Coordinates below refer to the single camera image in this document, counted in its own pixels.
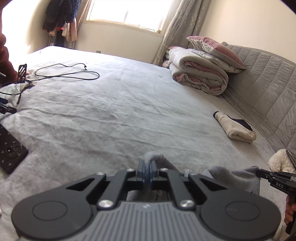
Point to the black phone stand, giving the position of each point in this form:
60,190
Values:
22,73

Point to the grey knit sweater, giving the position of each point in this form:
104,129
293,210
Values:
243,179

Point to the person's right hand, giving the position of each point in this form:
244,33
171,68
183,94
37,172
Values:
289,210

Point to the hanging dark clothes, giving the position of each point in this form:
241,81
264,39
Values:
59,16

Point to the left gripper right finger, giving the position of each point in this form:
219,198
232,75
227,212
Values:
171,182

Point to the person in red jacket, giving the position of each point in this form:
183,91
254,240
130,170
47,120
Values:
6,67

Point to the pink grey pillow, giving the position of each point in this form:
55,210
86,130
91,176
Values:
216,53

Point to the white plush toy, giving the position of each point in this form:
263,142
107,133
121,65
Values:
280,162

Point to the grey curtain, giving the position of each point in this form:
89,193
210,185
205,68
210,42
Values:
187,21

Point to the folded grey pink quilt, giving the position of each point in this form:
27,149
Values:
199,70

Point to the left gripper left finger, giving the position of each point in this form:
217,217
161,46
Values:
119,185

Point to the black smartphone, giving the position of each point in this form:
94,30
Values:
12,151

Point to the window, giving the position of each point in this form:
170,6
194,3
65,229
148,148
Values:
147,15

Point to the folded beige garment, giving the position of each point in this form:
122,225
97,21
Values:
235,129

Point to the grey bed sheet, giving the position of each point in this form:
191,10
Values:
101,113

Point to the grey quilted headboard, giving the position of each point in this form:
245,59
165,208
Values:
264,94

